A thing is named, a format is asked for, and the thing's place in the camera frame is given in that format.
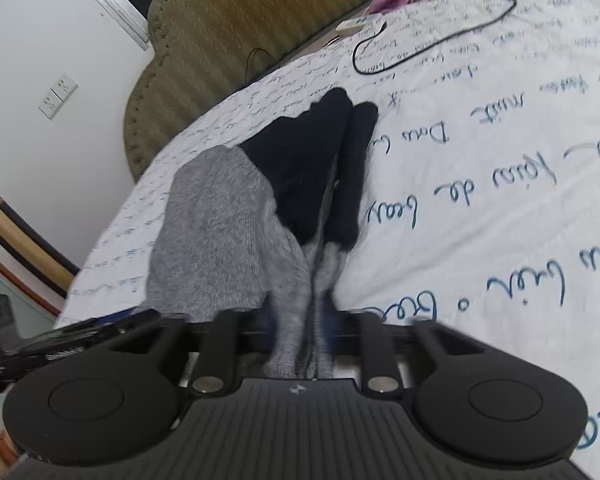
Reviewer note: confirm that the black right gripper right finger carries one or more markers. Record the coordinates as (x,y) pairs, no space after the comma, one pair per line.
(472,400)

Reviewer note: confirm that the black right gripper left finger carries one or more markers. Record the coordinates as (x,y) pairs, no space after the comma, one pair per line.
(124,395)

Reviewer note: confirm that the grey and navy knit sweater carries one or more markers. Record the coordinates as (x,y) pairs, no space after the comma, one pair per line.
(268,222)

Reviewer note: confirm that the white bedsheet with blue script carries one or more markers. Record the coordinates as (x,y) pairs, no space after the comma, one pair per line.
(481,205)

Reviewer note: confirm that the olive green upholstered headboard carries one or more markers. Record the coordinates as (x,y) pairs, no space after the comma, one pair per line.
(204,51)

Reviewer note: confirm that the white power strip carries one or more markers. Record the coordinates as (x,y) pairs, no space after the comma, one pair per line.
(354,25)

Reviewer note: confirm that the white wall socket plate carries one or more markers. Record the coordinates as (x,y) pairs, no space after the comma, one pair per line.
(64,87)
(50,104)

